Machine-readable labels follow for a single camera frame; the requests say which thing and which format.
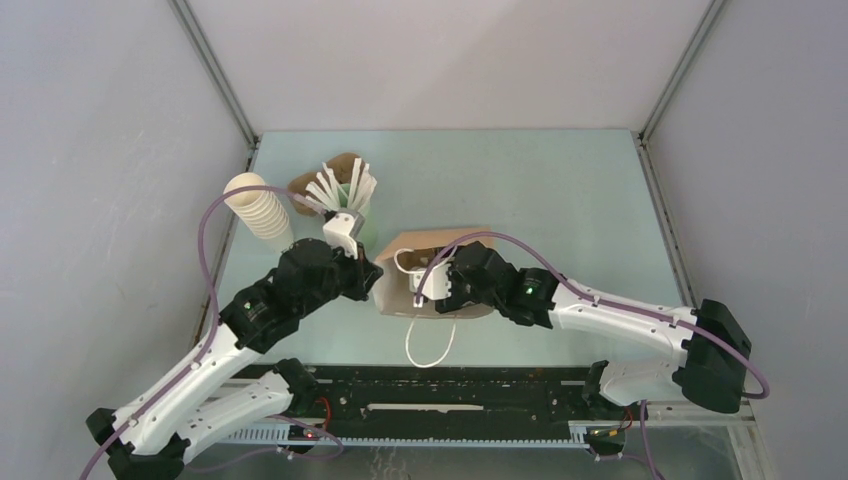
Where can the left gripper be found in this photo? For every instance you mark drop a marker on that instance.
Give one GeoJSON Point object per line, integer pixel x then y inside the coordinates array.
{"type": "Point", "coordinates": [365, 273]}

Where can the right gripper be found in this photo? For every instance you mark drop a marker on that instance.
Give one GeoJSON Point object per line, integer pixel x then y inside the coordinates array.
{"type": "Point", "coordinates": [457, 299]}

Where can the brown paper bag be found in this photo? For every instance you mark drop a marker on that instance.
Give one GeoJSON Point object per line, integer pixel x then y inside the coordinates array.
{"type": "Point", "coordinates": [404, 291]}

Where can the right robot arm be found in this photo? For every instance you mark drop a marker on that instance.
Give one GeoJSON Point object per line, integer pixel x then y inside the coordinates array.
{"type": "Point", "coordinates": [701, 354]}

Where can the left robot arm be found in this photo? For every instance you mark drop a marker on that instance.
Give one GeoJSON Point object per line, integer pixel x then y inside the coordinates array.
{"type": "Point", "coordinates": [166, 428]}

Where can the green cup holder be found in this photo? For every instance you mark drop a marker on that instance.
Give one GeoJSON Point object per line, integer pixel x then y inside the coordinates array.
{"type": "Point", "coordinates": [368, 234]}

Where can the stack of paper cups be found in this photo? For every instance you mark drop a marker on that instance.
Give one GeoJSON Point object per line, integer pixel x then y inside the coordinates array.
{"type": "Point", "coordinates": [263, 214]}

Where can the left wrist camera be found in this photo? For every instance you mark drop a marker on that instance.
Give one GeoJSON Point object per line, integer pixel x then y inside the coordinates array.
{"type": "Point", "coordinates": [341, 231]}

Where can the black front rail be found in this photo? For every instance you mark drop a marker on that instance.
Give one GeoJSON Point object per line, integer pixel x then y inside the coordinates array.
{"type": "Point", "coordinates": [545, 407]}

